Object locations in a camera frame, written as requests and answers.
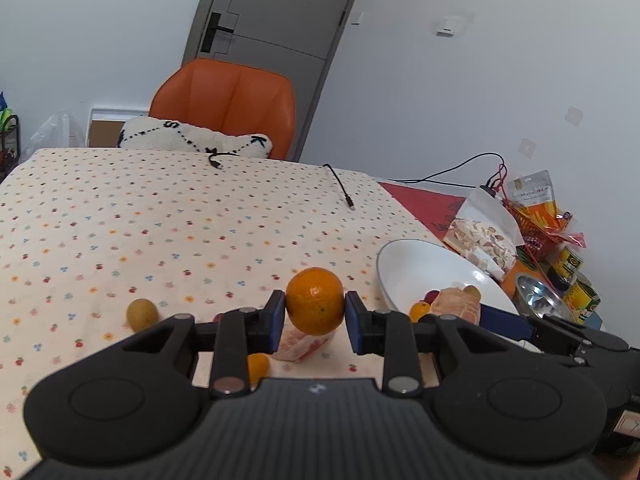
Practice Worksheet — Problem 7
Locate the large orange mandarin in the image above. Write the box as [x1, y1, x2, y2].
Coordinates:
[285, 266, 345, 336]

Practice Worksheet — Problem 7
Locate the peeled pomelo segment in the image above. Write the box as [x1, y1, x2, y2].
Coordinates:
[272, 323, 334, 363]
[430, 287, 480, 325]

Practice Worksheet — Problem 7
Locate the stainless steel bowl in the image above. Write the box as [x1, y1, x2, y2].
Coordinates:
[512, 273, 574, 322]

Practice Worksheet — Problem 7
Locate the small orange kumquat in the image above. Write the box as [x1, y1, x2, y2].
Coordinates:
[247, 353, 271, 387]

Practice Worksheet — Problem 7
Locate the orange mandarin in plate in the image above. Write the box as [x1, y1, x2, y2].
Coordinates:
[409, 301, 431, 323]

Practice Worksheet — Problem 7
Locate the longan in plate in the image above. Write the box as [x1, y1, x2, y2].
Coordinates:
[463, 285, 482, 301]

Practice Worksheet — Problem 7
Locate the red jujube in plate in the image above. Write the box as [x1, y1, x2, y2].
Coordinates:
[424, 290, 440, 306]

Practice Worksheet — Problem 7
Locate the white blue-rimmed plate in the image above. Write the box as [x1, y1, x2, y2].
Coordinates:
[375, 237, 542, 354]

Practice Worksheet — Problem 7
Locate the yellow tin can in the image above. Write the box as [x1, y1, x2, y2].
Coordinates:
[547, 244, 584, 289]
[563, 278, 601, 325]

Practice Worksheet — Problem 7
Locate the bag of nougat snacks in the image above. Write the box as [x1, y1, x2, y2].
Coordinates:
[444, 188, 524, 283]

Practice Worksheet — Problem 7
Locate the brown longan fruit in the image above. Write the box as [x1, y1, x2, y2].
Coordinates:
[126, 298, 160, 333]

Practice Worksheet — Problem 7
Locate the red table mat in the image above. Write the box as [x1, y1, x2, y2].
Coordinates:
[380, 182, 465, 240]

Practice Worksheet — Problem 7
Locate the orange snack bag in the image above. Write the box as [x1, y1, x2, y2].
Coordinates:
[506, 170, 586, 259]

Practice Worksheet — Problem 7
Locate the floral dotted tablecloth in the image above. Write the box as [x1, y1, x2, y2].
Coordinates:
[1, 148, 433, 479]

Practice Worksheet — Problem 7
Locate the white fluffy cushion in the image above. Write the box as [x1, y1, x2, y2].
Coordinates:
[116, 117, 272, 158]

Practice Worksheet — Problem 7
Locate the orange leather chair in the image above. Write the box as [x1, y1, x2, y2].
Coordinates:
[149, 58, 295, 160]

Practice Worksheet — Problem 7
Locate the white framed board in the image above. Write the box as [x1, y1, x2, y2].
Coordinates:
[87, 107, 148, 148]

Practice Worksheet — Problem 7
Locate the clear plastic bag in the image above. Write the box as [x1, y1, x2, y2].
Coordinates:
[25, 112, 86, 158]

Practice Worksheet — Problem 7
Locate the black metal shelf rack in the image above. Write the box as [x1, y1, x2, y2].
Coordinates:
[0, 114, 21, 181]

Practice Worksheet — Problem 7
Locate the grey door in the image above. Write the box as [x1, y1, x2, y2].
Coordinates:
[182, 0, 355, 160]

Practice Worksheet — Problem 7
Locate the long black usb cable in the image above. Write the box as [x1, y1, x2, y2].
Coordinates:
[322, 161, 357, 212]

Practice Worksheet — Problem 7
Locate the red wire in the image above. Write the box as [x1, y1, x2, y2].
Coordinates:
[487, 161, 510, 196]

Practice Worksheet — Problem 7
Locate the black power cable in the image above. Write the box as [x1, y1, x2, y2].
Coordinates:
[388, 152, 508, 196]

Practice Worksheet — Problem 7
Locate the short black cable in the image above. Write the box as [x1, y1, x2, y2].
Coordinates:
[205, 148, 241, 170]

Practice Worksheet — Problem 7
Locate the white wall switch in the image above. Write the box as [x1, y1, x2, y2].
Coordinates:
[436, 15, 464, 38]

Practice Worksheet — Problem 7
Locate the black door handle lock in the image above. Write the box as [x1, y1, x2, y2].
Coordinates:
[198, 11, 239, 58]

